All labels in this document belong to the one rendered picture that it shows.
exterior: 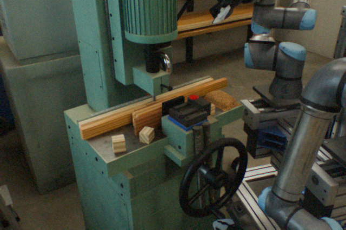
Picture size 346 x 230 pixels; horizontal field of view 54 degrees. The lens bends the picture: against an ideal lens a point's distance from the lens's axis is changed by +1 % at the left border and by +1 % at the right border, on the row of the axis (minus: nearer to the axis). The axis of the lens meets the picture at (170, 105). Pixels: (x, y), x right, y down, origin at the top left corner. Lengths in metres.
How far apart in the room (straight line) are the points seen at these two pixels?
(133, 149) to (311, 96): 0.55
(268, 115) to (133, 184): 0.75
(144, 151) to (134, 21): 0.41
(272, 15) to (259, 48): 0.29
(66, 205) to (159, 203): 1.07
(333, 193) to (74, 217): 1.46
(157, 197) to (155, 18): 0.63
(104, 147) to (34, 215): 1.23
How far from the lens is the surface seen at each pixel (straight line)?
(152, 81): 1.15
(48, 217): 2.22
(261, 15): 1.30
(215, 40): 4.43
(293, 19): 1.30
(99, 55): 1.30
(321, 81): 0.85
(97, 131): 1.16
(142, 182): 1.17
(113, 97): 1.37
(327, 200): 1.28
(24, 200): 2.39
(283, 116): 1.65
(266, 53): 1.56
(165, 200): 1.30
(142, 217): 1.28
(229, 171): 1.44
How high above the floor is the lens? 1.53
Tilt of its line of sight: 29 degrees down
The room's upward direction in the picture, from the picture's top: 1 degrees counter-clockwise
